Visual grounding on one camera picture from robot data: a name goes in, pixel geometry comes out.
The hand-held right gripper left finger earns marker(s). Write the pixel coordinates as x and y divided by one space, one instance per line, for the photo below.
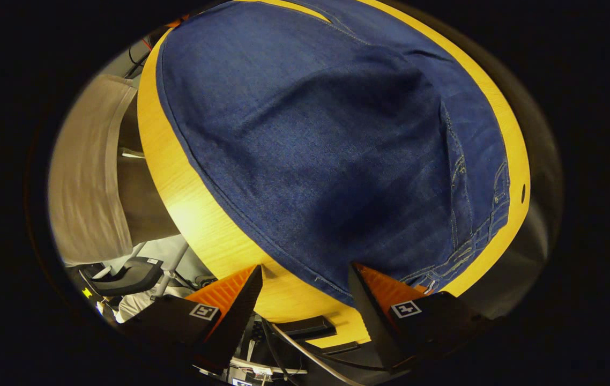
238 321

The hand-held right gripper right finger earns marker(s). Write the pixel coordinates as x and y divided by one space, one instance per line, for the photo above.
372 316

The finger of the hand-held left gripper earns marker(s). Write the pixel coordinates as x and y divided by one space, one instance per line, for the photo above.
176 22

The blue denim jeans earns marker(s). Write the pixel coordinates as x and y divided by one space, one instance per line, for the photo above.
326 150

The black chair armrest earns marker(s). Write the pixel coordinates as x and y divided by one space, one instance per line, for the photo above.
133 276

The black bracket under table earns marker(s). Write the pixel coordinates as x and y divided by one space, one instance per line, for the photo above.
305 327

